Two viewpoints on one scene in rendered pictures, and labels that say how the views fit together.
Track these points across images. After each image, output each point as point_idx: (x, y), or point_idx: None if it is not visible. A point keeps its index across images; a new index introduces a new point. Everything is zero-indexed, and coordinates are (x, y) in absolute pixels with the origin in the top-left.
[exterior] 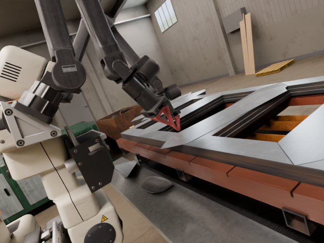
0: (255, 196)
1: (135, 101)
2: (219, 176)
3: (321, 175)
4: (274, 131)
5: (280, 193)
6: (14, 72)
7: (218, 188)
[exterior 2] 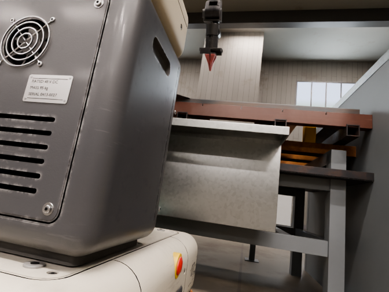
0: (257, 117)
1: (209, 37)
2: (232, 109)
3: (290, 107)
4: None
5: (276, 110)
6: None
7: None
